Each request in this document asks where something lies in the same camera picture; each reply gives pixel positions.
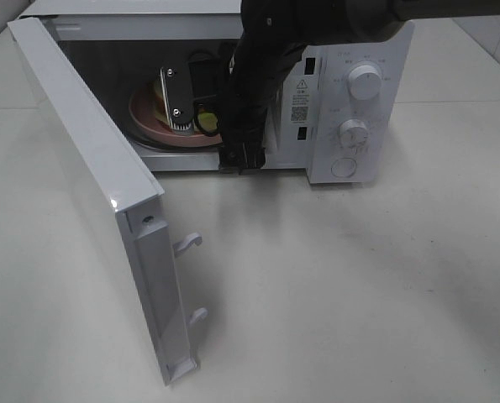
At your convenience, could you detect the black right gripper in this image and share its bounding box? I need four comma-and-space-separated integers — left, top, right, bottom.
218, 27, 307, 175

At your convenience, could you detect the white bread sandwich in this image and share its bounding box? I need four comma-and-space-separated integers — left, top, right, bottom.
151, 79, 218, 136

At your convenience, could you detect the pink round plate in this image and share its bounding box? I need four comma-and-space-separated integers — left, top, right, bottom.
129, 84, 221, 149

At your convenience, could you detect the round door release button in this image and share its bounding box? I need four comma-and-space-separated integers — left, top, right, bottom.
331, 158, 357, 178

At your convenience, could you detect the white timer knob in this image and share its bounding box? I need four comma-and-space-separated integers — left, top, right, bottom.
338, 119, 369, 150

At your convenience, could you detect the white microwave door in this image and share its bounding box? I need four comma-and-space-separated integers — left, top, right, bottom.
8, 18, 208, 385

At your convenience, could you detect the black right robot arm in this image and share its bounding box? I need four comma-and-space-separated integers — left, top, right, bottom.
216, 0, 500, 173

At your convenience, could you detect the white warning label sticker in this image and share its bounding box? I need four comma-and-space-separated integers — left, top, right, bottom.
282, 75, 318, 126

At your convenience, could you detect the white microwave oven body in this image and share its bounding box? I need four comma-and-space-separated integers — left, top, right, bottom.
16, 1, 414, 184

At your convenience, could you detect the upper white power knob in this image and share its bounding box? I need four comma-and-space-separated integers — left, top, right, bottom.
347, 62, 382, 101

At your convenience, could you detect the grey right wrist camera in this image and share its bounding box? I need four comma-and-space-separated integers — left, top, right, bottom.
159, 59, 195, 135

